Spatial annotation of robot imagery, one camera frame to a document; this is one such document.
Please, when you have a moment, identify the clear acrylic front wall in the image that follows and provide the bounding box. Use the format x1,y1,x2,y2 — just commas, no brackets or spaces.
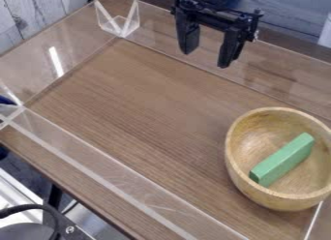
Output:
0,87,248,240

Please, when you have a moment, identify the clear acrylic corner bracket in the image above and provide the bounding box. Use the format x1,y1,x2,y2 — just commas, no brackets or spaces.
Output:
94,0,140,38

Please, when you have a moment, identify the black cable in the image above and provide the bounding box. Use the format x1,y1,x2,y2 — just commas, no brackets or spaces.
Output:
0,203,62,240

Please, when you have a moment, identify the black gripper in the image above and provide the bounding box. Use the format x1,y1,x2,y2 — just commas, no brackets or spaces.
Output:
170,0,264,69

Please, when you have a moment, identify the black metal table leg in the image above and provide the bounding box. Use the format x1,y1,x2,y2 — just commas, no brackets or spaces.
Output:
48,185,62,209

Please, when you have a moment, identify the brown wooden bowl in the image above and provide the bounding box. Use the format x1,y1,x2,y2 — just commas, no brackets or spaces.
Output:
225,106,331,211

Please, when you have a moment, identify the green rectangular block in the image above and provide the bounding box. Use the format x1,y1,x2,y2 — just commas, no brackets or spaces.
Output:
248,133,315,188

